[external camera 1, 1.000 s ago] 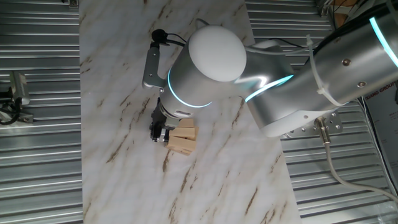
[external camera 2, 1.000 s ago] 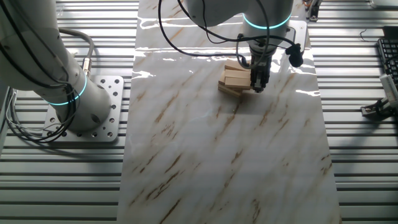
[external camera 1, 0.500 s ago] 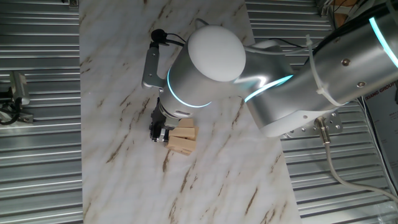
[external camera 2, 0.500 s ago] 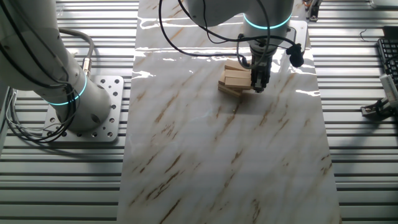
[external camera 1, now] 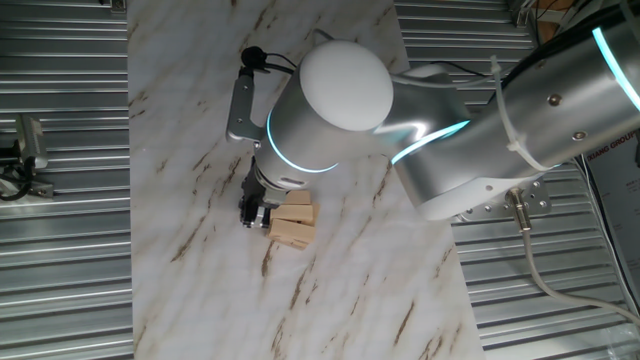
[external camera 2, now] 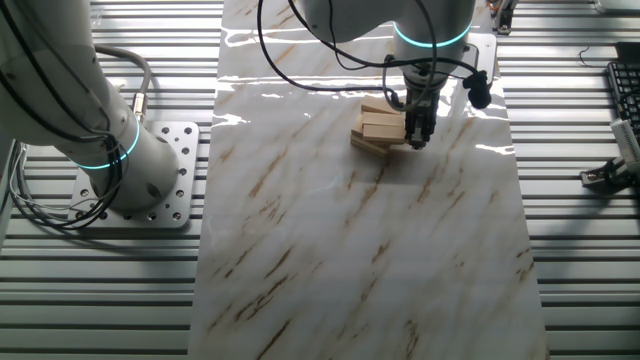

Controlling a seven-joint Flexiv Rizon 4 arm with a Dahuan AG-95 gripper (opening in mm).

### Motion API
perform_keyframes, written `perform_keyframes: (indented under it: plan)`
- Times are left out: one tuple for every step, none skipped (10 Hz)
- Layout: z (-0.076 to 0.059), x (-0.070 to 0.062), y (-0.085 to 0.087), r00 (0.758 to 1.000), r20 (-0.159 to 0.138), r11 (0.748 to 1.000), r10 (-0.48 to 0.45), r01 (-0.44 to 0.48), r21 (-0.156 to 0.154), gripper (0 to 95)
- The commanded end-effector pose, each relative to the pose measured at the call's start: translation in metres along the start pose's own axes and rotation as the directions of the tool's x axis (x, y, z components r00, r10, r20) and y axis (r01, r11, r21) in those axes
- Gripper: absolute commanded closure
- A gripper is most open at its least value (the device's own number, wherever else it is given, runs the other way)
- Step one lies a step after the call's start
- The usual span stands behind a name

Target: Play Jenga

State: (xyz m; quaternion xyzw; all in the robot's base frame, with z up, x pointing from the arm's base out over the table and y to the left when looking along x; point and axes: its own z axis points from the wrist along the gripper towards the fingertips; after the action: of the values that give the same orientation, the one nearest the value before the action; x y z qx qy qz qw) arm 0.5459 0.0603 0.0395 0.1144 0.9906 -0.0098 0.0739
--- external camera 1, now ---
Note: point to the marble pattern table mat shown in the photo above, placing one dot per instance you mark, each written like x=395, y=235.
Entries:
x=200, y=275

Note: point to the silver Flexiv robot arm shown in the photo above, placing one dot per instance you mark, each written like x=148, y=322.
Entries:
x=345, y=85

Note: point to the stacked wooden Jenga blocks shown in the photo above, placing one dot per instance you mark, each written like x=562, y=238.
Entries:
x=295, y=244

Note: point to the printed white poster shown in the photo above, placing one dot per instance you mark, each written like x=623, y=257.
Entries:
x=615, y=190

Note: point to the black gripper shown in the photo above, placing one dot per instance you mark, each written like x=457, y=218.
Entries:
x=252, y=186

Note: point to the metal camera mount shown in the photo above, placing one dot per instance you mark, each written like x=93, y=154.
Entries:
x=40, y=190

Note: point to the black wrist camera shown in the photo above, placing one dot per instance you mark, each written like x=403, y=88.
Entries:
x=253, y=56

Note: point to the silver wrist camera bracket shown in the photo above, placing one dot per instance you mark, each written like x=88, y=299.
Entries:
x=241, y=110

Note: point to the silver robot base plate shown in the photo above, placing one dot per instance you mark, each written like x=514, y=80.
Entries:
x=537, y=200

